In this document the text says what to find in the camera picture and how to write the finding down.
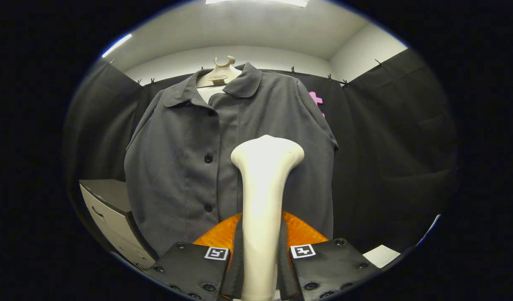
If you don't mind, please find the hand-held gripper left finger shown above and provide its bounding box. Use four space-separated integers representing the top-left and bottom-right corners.
143 212 245 301

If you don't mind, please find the ceiling light panel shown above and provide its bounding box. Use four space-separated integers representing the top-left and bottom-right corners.
205 0 309 8

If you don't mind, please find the row of black cloth clips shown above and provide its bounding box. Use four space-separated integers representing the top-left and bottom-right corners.
108 59 384 86

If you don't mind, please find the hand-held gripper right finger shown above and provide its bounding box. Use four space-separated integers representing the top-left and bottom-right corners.
281 209 381 301

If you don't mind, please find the white ribbed box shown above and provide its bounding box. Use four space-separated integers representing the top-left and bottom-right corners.
363 245 401 268

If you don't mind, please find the white garment steamer head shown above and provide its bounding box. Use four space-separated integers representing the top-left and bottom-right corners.
230 135 305 301

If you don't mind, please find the ceiling light strip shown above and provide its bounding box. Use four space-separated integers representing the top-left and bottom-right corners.
102 33 132 58

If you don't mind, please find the cream garment hanger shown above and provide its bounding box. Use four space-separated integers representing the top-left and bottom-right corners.
197 56 242 89

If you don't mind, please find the black backdrop cloth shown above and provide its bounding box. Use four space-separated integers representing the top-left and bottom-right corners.
64 48 459 255

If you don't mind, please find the grey and white drawer cabinet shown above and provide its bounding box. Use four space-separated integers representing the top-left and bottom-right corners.
79 179 158 270

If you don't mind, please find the grey button-up shirt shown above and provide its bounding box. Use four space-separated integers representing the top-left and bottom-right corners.
124 62 339 258

